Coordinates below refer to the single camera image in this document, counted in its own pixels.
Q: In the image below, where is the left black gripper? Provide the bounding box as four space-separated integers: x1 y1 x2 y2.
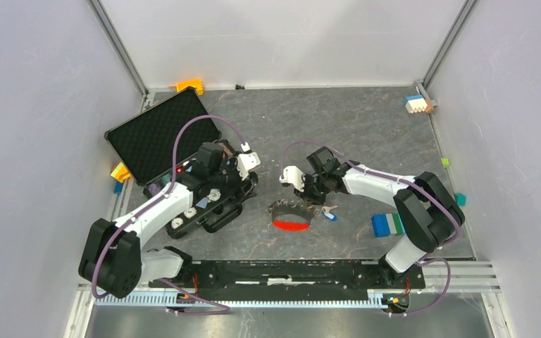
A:
209 151 256 204

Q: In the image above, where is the keyring with blue red tags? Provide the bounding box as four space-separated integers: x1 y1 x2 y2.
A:
265 199 337 232

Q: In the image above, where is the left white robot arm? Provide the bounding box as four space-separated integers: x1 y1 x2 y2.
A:
78 142 260 299

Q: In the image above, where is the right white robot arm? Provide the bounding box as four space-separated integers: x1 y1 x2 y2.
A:
285 146 466 287

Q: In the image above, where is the blue green white brick stack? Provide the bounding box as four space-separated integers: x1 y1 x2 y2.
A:
371 213 406 238

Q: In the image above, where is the black poker chip case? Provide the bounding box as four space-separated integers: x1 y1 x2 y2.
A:
104 88 247 239

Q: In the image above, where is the orange toy brick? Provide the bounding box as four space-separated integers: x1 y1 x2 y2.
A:
175 79 204 96

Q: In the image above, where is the yellow orange brick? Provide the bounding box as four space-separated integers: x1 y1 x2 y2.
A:
110 162 132 183

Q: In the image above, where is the small blue block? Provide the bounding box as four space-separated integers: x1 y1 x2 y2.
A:
113 182 124 195

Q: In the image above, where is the blue white brown brick stack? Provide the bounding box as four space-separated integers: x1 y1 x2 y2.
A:
404 94 434 114

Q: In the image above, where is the teal cube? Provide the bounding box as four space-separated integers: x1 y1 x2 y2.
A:
454 192 466 207

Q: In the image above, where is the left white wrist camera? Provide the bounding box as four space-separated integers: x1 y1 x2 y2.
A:
237 142 261 181

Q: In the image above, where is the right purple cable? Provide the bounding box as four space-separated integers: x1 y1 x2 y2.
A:
280 140 462 246

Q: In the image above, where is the purple cable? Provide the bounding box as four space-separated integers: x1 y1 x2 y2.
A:
280 140 462 246
91 114 250 299

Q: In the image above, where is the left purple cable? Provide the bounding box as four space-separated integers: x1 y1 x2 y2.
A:
91 114 250 299

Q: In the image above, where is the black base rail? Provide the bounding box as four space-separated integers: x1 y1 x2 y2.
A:
170 248 425 301

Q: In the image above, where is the white slotted cable duct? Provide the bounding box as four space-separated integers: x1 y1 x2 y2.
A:
95 289 387 310

